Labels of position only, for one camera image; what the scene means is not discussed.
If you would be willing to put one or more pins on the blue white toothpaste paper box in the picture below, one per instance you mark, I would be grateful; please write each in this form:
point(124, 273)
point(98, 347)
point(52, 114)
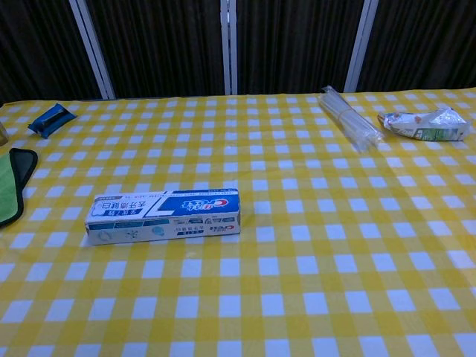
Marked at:
point(163, 215)

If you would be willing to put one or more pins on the clear pack of straws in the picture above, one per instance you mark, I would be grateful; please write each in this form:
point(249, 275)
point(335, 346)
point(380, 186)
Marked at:
point(349, 119)

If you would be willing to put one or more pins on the white screen frame post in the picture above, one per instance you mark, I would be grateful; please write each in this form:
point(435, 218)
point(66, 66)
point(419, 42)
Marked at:
point(359, 44)
point(93, 48)
point(229, 46)

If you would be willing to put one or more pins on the green cloth with black edge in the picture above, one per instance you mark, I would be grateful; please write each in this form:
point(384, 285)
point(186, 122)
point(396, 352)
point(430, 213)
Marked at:
point(9, 184)

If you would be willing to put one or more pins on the blue tissue pack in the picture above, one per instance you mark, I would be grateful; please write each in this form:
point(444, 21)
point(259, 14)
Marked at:
point(51, 120)

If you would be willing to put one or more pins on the yellow white checkered tablecloth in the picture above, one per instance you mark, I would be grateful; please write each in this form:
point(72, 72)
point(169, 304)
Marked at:
point(282, 241)

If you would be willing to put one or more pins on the crumpled white snack wrapper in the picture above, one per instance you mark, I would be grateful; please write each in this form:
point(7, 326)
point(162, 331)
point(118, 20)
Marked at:
point(424, 124)

